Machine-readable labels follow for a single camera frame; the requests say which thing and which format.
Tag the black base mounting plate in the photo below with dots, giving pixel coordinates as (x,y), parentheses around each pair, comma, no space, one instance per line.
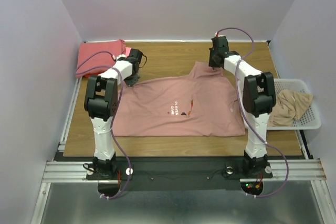
(178,174)

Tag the folded coral pink t-shirt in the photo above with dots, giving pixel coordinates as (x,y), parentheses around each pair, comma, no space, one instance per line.
(96,57)

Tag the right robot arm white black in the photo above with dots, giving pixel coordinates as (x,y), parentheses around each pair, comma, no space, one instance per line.
(256,94)

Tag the aluminium frame rail left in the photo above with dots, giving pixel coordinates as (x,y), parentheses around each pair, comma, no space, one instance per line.
(64,135)

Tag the aluminium frame rail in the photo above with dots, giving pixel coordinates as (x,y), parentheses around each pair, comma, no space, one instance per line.
(64,172)
(64,135)

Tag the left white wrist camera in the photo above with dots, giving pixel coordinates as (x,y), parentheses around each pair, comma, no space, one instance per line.
(119,57)

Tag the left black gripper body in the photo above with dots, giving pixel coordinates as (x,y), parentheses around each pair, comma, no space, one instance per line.
(136,74)

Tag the white plastic laundry basket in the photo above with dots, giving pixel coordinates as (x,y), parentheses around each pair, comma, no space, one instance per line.
(310,120)

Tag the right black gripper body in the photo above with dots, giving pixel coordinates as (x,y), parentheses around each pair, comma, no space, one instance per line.
(214,60)

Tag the folded light pink t-shirt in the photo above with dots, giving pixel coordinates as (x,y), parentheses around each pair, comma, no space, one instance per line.
(127,51)

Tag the aluminium frame rail front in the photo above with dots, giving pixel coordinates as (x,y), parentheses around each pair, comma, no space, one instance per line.
(64,172)

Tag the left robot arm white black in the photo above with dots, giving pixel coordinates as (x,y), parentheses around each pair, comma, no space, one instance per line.
(101,102)

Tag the beige crumpled t-shirt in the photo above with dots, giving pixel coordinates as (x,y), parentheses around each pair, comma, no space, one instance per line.
(290,106)

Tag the folded orange red t-shirt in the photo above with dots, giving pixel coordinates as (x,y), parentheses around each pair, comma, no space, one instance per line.
(87,75)

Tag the dusty pink printed t-shirt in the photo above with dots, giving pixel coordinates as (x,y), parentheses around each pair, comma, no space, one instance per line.
(201,103)

